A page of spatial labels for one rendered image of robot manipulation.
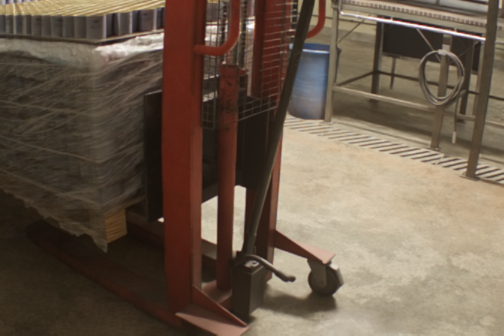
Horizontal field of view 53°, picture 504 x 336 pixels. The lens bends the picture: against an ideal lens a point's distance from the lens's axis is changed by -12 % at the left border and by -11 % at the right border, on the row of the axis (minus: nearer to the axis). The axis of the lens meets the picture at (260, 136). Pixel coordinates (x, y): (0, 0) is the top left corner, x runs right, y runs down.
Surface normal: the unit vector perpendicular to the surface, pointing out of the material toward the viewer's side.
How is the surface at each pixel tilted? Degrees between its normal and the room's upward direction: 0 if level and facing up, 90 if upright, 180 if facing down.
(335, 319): 0
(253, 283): 90
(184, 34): 90
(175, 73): 90
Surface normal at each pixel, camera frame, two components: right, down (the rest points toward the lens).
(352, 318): 0.05, -0.95
